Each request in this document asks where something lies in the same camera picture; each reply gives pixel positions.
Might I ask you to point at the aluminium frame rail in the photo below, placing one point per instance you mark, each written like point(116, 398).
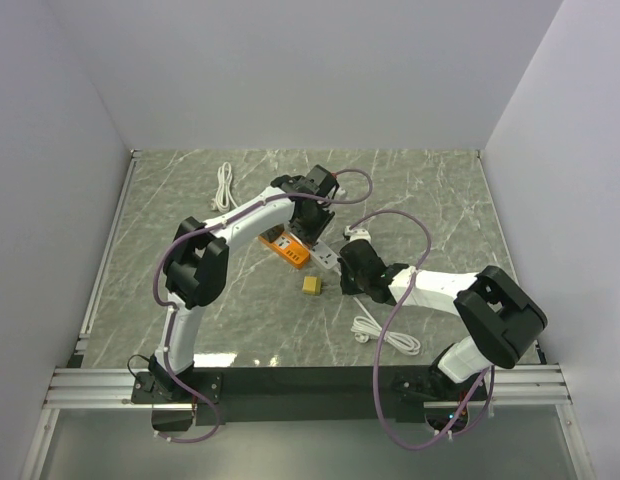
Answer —
point(39, 447)

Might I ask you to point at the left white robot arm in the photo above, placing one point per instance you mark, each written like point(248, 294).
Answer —
point(196, 265)

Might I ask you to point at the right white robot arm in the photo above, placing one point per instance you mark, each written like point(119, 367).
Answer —
point(501, 319)

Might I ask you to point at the black base bar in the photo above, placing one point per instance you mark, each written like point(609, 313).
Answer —
point(264, 394)

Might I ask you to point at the orange power strip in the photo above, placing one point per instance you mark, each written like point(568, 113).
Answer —
point(288, 248)

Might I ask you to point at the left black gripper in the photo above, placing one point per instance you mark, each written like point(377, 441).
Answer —
point(311, 236)

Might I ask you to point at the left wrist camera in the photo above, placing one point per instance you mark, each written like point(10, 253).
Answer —
point(338, 192)

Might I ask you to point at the white power strip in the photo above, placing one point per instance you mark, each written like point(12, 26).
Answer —
point(324, 257)

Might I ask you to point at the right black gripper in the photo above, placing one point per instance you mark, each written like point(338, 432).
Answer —
point(346, 286)

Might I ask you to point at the yellow plug adapter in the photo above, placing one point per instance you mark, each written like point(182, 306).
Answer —
point(312, 285)

